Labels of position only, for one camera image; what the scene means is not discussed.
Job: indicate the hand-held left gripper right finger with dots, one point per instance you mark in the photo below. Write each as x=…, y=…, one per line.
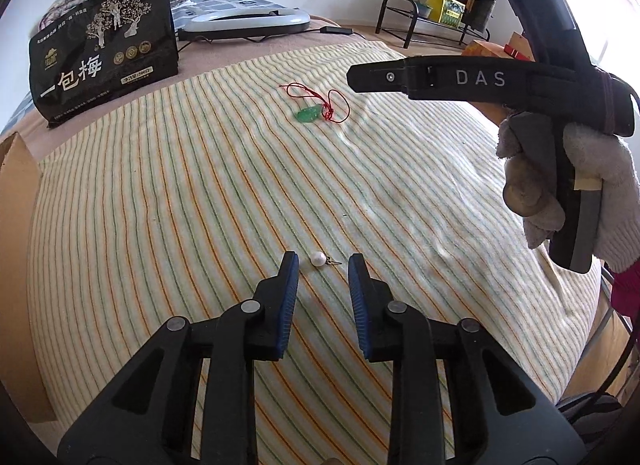
x=357, y=305

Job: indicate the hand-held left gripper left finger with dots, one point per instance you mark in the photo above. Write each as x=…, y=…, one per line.
x=289, y=305

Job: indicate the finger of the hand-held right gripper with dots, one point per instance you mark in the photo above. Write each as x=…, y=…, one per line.
x=375, y=77

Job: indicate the pearl earring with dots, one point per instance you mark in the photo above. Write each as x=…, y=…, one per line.
x=317, y=259

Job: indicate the person's right hand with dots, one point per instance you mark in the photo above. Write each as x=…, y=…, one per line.
x=617, y=195

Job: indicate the red long box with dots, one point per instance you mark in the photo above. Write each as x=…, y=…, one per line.
x=515, y=51

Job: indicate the small green pot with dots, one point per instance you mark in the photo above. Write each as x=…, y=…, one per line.
x=422, y=10

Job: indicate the yellow crate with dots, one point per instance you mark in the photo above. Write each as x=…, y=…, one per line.
x=445, y=7

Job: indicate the orange cloth covered table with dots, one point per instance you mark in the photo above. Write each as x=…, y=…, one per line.
x=480, y=50

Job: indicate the beige blanket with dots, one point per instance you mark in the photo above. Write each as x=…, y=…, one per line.
x=250, y=52

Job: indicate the striped yellow blanket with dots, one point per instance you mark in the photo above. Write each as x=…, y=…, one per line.
x=200, y=195

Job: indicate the black snack bag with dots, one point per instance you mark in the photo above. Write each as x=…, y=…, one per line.
x=100, y=70

